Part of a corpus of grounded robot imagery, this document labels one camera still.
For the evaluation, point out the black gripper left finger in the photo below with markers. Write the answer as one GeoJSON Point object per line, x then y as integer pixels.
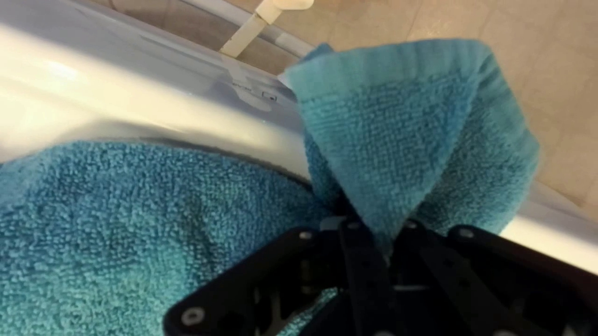
{"type": "Point", "coordinates": [280, 291]}

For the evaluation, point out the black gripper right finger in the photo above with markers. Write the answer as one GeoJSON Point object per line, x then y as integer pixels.
{"type": "Point", "coordinates": [497, 291]}

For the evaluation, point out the teal terry towel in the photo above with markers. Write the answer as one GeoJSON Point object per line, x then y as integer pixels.
{"type": "Point", "coordinates": [123, 235]}

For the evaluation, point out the white gas stove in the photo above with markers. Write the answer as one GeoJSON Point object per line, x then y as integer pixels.
{"type": "Point", "coordinates": [123, 93]}

